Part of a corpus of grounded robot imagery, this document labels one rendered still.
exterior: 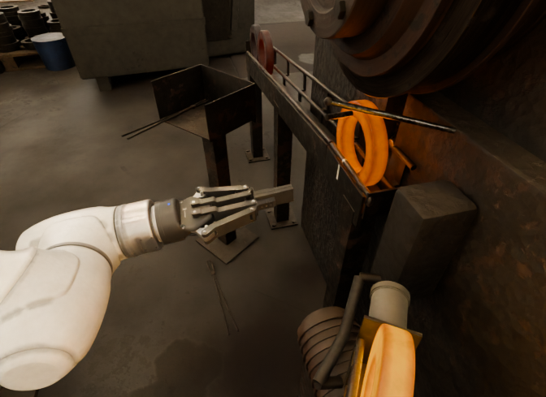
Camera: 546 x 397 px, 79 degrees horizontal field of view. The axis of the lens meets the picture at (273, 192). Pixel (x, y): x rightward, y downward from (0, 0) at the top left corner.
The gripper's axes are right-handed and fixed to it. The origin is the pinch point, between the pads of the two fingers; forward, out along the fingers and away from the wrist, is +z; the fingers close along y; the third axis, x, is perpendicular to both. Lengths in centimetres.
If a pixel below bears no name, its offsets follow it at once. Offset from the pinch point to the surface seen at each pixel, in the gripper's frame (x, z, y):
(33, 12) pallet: -21, -144, -347
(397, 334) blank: 2.2, 7.0, 29.4
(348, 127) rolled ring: 0.5, 21.6, -16.5
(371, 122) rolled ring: 7.3, 21.2, -6.1
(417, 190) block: 4.4, 20.6, 10.8
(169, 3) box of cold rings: -11, -17, -247
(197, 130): -12, -13, -52
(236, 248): -72, -9, -52
